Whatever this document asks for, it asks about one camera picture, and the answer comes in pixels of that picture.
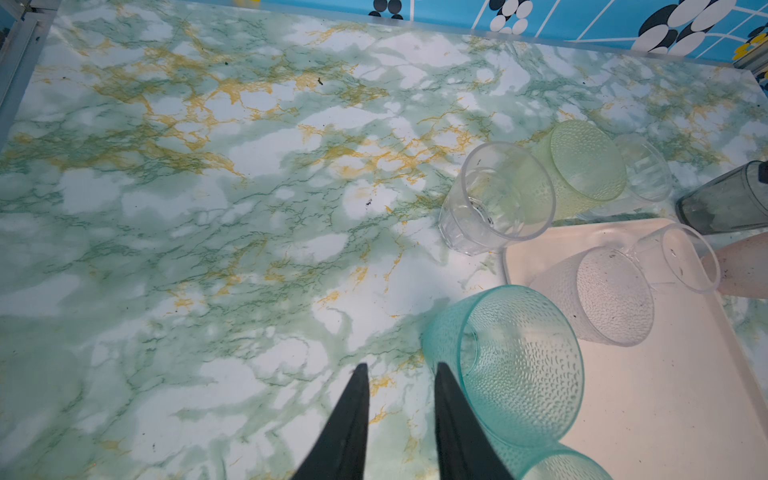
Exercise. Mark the clear smooth glass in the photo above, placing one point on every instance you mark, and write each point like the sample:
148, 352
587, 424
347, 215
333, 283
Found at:
502, 196

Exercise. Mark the clear ribbed glass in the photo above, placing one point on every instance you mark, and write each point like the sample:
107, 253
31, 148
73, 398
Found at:
649, 179

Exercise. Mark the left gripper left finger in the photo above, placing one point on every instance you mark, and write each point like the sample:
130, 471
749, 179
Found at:
340, 450

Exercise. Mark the dark grey tumbler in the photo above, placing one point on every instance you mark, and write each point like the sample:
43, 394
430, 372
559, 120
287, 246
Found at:
733, 202

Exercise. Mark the pink rectangular plastic tray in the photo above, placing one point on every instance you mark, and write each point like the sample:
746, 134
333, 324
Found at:
683, 404

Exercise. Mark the pink textured cup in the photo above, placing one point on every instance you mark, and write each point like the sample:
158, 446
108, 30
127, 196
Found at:
740, 267

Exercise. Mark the light green textured cup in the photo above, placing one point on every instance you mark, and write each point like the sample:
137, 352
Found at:
584, 164

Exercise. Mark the teal textured cup front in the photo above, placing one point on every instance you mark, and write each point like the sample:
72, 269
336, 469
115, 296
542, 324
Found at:
554, 461

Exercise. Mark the teal textured cup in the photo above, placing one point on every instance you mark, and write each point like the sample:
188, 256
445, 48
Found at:
516, 359
554, 461

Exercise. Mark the clear faceted glass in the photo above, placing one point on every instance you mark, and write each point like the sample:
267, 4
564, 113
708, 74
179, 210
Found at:
676, 258

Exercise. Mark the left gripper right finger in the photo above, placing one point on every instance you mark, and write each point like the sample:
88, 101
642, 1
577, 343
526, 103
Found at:
463, 449

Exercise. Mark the teal textured cup rear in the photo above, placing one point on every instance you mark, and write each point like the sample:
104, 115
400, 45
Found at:
516, 359

